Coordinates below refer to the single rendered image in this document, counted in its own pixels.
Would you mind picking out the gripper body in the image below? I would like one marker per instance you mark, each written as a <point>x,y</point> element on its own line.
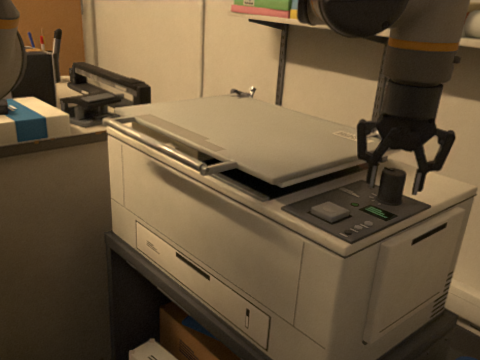
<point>410,108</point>

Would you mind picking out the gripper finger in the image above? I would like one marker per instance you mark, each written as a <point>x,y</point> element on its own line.
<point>446,150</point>
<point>363,146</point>

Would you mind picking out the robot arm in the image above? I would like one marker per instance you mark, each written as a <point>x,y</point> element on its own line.
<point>420,22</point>

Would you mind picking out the dark grey size knob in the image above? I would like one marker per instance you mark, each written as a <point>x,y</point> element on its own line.
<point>391,185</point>

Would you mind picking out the grey start key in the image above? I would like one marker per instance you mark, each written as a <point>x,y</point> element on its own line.
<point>330,212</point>

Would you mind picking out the beige copier cover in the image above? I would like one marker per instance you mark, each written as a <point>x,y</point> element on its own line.
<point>262,135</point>

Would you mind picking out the blue and yellow book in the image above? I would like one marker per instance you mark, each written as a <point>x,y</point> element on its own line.
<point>294,9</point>

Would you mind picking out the green and pink book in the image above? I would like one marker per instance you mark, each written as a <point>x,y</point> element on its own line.
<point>262,7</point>

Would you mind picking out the beige copier body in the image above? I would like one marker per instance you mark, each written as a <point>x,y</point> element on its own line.
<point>210,225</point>

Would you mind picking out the dark grey copier stand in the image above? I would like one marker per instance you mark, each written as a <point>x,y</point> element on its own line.
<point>123,285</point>

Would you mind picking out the green display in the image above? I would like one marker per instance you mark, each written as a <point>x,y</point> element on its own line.
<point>378,213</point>

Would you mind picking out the dark grey control panel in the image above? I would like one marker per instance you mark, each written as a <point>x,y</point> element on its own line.
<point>311,228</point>

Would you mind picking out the white round object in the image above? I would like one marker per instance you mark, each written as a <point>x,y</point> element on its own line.
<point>474,22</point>

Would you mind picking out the beige side door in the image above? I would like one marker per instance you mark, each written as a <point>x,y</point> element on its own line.
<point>408,285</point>

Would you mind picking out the beige paper drawer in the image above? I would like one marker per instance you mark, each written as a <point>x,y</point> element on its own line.
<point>210,285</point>

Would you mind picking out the brown cardboard box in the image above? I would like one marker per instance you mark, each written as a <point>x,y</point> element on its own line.
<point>187,343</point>

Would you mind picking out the black paper trimmer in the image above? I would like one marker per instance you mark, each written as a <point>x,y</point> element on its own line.
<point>105,84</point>

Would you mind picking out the white paper pack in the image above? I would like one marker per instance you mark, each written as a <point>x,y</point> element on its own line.
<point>150,352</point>

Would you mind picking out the white box with blue stripe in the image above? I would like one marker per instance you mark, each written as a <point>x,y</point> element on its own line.
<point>52,122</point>

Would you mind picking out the black pen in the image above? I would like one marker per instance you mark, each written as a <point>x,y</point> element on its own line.
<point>56,48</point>

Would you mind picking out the beige counter cabinet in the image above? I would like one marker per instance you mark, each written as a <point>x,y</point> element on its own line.
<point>52,243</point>

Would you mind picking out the black pen holder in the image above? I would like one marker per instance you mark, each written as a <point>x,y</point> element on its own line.
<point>35,77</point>

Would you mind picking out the red pen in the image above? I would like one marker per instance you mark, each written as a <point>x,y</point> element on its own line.
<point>42,43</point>

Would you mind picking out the brown cork board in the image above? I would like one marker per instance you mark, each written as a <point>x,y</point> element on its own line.
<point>48,17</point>

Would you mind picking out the blue pen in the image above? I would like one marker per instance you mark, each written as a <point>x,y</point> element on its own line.
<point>31,39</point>

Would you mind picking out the white wall shelf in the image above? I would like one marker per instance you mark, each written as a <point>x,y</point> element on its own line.
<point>270,22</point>

